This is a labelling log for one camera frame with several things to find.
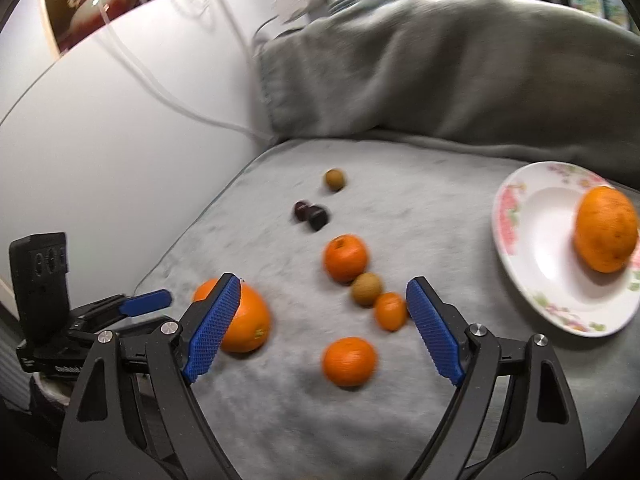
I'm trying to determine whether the brown longan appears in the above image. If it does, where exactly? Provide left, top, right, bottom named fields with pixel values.
left=324, top=168, right=346, bottom=193
left=350, top=272, right=384, bottom=307

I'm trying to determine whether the floral white plate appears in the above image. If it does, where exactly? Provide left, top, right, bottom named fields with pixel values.
left=491, top=162, right=639, bottom=338

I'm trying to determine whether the small tangerine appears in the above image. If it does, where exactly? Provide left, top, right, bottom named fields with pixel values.
left=374, top=292, right=408, bottom=333

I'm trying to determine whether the grey blanket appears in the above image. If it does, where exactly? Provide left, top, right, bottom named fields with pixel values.
left=257, top=0, right=639, bottom=188

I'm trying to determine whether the large orange on plate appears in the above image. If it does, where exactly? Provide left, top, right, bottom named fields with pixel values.
left=573, top=186, right=639, bottom=274

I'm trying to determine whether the tangerine with stem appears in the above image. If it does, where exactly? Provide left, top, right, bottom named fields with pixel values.
left=323, top=234, right=369, bottom=283

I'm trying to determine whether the white cable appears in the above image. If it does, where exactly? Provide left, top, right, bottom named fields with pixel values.
left=86, top=0, right=276, bottom=143

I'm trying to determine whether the dark cherry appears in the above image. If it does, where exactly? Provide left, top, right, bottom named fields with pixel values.
left=306, top=205, right=330, bottom=232
left=293, top=200, right=311, bottom=222

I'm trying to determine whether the large orange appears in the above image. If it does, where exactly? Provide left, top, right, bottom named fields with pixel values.
left=221, top=282, right=271, bottom=354
left=573, top=186, right=639, bottom=274

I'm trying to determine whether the red white vase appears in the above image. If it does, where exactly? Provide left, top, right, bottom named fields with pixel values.
left=63, top=0, right=129, bottom=42

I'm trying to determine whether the black camera box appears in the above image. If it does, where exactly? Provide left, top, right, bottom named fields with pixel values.
left=9, top=232, right=70, bottom=352

